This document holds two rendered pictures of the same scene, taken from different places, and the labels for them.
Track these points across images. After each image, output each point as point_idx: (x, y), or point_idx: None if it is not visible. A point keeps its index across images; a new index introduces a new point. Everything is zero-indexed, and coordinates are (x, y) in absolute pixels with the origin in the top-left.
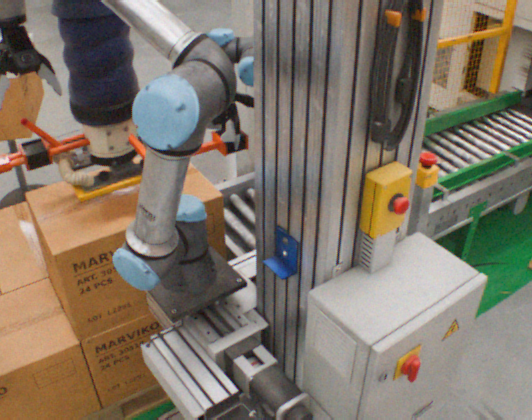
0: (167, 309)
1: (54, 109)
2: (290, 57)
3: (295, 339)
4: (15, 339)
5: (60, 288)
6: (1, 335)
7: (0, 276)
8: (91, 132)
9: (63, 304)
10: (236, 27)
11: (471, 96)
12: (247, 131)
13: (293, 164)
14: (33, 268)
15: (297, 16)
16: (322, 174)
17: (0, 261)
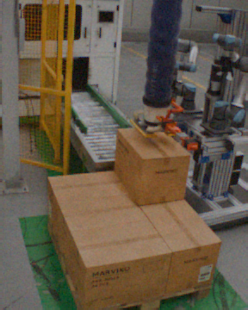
0: (232, 131)
1: None
2: (242, 52)
3: (233, 126)
4: (181, 214)
5: (181, 177)
6: (177, 219)
7: (134, 220)
8: (164, 111)
9: (170, 194)
10: (8, 93)
11: (26, 100)
12: (19, 150)
13: (239, 76)
14: (131, 210)
15: (244, 43)
16: None
17: (120, 220)
